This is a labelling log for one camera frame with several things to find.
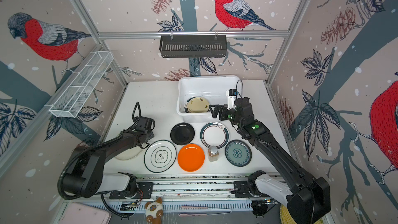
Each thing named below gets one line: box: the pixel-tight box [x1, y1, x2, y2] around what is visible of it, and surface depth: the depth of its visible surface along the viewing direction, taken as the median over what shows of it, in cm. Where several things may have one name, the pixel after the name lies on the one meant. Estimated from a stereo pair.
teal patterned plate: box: [224, 139, 253, 167], surface depth 87 cm
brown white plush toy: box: [145, 197, 164, 224], surface depth 67 cm
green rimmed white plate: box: [199, 121, 230, 150], surface depth 94 cm
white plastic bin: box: [176, 75, 243, 123], surface depth 108 cm
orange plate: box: [177, 143, 206, 173], surface depth 85 cm
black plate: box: [169, 122, 196, 146], surface depth 94 cm
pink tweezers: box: [178, 205, 233, 217], surface depth 71 cm
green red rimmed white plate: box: [183, 97, 193, 114], surface depth 106 cm
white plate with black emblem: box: [143, 139, 177, 174], surface depth 85 cm
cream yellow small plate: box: [187, 96, 210, 114], surface depth 106 cm
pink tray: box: [58, 202, 112, 224], surface depth 68 cm
